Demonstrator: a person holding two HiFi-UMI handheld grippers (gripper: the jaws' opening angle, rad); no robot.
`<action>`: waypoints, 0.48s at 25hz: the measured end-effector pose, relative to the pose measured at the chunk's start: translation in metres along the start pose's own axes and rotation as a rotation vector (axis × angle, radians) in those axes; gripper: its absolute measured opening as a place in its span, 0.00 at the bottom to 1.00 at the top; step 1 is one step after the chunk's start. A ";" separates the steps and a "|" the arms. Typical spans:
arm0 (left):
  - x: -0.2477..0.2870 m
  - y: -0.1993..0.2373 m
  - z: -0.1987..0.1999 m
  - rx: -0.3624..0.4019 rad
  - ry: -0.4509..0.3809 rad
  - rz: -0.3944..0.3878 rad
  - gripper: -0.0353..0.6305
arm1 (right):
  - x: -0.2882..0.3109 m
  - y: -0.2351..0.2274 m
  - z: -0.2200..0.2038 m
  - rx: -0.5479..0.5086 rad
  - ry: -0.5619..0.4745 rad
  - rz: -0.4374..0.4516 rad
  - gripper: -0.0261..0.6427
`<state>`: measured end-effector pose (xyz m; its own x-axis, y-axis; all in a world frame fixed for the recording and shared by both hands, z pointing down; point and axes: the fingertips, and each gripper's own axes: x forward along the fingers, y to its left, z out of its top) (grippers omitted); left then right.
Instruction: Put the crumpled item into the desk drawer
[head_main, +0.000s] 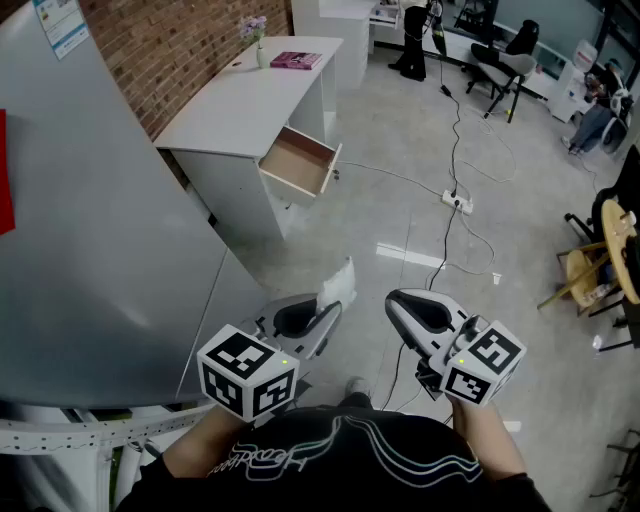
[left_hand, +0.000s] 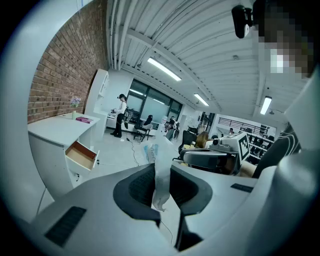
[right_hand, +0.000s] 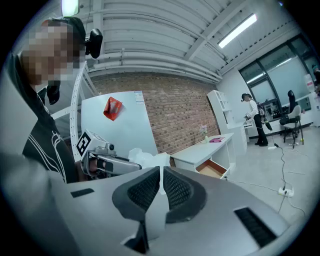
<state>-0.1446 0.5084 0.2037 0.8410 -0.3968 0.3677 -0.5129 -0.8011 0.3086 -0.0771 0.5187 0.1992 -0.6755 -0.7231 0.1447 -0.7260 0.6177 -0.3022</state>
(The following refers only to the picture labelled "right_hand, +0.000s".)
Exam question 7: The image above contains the red packet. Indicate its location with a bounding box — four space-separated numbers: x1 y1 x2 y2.
102 96 124 122

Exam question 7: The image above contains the white paper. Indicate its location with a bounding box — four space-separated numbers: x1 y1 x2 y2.
128 147 171 242

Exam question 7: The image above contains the white desk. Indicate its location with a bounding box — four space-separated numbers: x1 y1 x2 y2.
169 132 237 177

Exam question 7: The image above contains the wooden drawer with white front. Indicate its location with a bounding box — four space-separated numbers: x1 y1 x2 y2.
195 159 230 180

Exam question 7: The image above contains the white floor cable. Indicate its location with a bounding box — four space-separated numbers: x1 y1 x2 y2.
224 177 280 194

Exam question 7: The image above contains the black power cable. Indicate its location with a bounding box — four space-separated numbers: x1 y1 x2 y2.
276 146 288 191

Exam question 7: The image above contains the person's head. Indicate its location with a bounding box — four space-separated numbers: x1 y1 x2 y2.
19 16 87 87

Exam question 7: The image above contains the black head-mounted camera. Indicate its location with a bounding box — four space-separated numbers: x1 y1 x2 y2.
84 28 104 60

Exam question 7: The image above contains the white shelf cabinet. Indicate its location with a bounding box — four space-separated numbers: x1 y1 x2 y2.
206 89 249 151

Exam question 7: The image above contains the blue white sticker label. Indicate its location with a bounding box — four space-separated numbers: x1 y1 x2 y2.
133 90 145 106

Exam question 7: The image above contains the white refrigerator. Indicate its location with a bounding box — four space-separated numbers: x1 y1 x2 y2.
80 90 159 161

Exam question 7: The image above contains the long ceiling light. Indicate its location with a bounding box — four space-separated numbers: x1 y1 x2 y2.
217 13 258 50

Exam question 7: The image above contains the small flower vase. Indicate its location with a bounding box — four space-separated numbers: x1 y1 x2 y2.
199 124 210 144

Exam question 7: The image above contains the white power strip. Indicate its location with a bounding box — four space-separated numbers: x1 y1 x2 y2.
278 187 295 198

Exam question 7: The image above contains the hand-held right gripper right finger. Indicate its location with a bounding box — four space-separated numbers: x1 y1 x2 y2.
163 166 208 224

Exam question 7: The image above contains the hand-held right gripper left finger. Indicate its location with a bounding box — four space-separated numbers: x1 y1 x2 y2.
111 166 161 221

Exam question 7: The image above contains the grey office chair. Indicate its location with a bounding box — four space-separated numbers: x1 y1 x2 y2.
279 89 303 144

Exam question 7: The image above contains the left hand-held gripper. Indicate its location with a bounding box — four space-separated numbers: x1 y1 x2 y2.
75 128 143 179

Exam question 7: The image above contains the person's left forearm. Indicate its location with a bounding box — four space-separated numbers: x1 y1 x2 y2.
74 159 84 183

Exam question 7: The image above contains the person's black printed shirt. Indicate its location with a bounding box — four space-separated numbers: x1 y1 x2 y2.
7 53 79 185

